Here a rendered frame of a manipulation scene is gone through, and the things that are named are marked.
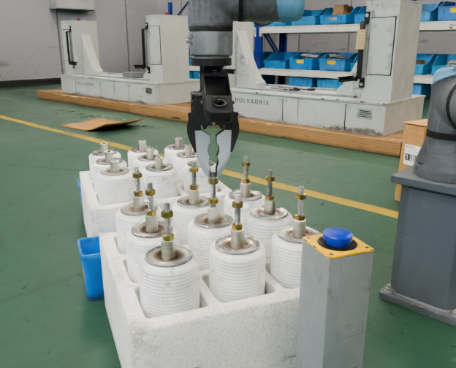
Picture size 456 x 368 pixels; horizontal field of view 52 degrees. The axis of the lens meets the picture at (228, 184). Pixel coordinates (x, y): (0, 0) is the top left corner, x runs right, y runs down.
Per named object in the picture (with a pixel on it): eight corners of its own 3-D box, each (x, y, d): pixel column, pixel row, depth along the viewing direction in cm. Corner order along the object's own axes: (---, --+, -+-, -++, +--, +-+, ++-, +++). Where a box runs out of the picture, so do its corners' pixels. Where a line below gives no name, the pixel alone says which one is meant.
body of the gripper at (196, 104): (229, 121, 90) (229, 57, 86) (235, 129, 82) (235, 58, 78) (189, 122, 89) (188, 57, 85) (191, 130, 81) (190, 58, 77)
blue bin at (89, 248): (194, 262, 127) (194, 221, 124) (208, 280, 117) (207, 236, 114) (80, 282, 116) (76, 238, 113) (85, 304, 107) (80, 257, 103)
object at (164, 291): (136, 369, 75) (129, 269, 70) (153, 334, 84) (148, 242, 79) (194, 375, 74) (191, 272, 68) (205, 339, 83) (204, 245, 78)
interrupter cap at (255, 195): (221, 197, 103) (221, 194, 103) (244, 190, 108) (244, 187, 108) (246, 205, 98) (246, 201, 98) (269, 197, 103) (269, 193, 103)
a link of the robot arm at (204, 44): (236, 31, 77) (186, 31, 76) (235, 60, 78) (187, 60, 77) (229, 32, 84) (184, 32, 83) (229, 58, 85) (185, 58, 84)
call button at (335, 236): (340, 238, 66) (341, 225, 65) (358, 249, 62) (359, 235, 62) (316, 242, 65) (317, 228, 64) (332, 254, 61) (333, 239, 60)
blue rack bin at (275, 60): (283, 66, 669) (284, 51, 663) (306, 67, 645) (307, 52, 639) (262, 68, 634) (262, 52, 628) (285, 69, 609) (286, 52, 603)
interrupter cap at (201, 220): (234, 216, 92) (234, 212, 91) (231, 231, 84) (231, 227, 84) (196, 215, 92) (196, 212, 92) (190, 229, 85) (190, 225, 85)
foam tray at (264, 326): (259, 276, 120) (261, 210, 115) (351, 370, 85) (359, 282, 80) (104, 306, 106) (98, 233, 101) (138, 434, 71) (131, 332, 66)
